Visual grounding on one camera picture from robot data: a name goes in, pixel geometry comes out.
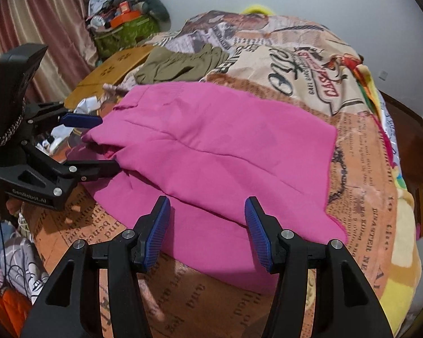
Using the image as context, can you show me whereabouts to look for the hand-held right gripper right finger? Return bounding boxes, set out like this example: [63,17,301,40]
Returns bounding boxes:
[244,197,399,338]

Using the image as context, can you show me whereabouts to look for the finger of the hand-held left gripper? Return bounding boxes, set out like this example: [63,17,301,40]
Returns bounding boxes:
[21,141,121,184]
[24,101,103,132]

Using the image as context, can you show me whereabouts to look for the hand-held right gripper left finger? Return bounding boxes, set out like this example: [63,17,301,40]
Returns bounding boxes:
[19,195,171,338]

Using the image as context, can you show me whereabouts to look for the pink pants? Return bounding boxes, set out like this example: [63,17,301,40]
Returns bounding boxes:
[66,82,348,294]

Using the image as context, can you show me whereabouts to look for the crumpled white paper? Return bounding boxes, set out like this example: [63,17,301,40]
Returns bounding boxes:
[75,97,103,114]

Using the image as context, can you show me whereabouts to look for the striped pink brown curtain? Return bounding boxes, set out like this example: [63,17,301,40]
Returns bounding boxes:
[0,0,100,103]

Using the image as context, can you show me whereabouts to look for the green patterned bag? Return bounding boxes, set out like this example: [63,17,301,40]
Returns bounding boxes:
[93,16,160,60]

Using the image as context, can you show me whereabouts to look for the olive green garment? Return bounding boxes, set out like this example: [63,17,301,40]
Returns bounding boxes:
[135,44,230,84]

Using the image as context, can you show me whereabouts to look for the orange box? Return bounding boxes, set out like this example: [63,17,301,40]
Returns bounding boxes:
[109,10,142,29]

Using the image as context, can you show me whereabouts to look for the pile of crumpled packets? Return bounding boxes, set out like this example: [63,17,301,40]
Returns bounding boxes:
[85,0,139,29]

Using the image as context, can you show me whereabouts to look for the white printed cloth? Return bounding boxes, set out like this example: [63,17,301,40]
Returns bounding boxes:
[0,236,50,304]

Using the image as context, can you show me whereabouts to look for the newspaper print blanket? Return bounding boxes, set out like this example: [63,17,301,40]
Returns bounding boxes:
[23,12,419,338]

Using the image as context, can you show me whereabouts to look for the grey plush toy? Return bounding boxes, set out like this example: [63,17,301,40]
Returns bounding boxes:
[122,0,172,22]

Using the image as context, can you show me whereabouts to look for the yellow cartoon fleece blanket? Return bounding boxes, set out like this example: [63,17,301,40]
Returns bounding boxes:
[352,53,423,332]

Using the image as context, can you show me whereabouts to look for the orange quilted cloth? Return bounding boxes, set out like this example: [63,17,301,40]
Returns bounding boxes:
[0,278,32,338]

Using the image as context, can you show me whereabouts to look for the yellow plush toy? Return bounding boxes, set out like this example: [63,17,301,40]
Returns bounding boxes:
[241,4,276,17]

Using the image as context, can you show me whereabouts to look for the braided wrist lanyard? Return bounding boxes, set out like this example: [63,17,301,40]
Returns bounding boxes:
[0,99,26,149]

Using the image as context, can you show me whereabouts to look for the dark wooden bed frame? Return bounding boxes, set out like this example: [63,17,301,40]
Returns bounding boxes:
[377,90,423,242]

